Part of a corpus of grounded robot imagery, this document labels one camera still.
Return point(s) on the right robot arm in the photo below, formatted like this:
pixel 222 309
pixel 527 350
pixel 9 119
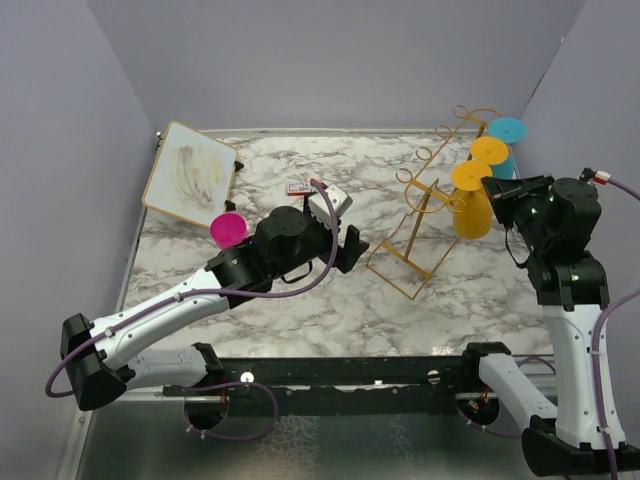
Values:
pixel 580 433

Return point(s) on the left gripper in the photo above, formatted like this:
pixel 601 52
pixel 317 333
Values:
pixel 350 251

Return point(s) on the gold wire glass rack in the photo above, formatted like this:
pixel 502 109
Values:
pixel 410 255

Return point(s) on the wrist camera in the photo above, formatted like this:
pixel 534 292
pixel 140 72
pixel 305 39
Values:
pixel 595 176
pixel 329 207

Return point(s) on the black base crossbar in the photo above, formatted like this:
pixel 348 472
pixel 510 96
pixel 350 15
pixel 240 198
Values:
pixel 341 386

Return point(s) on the front yellow wine glass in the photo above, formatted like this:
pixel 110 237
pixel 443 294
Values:
pixel 471 211

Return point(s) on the small framed whiteboard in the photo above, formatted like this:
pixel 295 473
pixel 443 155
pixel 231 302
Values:
pixel 192 175

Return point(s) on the blue plastic wine glass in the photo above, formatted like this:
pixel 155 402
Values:
pixel 510 131

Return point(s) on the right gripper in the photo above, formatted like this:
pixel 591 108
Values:
pixel 505 193

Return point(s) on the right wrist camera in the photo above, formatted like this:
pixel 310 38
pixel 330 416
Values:
pixel 595 176

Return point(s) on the yellow wine glass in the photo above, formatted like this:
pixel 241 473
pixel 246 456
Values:
pixel 489 150
pixel 471 211

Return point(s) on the small red white box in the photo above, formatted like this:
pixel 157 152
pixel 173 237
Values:
pixel 298 189

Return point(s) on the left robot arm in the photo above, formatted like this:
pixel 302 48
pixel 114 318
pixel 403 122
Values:
pixel 105 357

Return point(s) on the pink plastic wine glass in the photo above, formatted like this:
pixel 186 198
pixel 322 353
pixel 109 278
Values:
pixel 228 230

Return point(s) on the rear yellow wine glass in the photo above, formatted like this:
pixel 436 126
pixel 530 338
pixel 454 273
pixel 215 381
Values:
pixel 489 150

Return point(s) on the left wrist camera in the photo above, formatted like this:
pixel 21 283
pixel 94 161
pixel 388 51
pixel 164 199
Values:
pixel 329 207

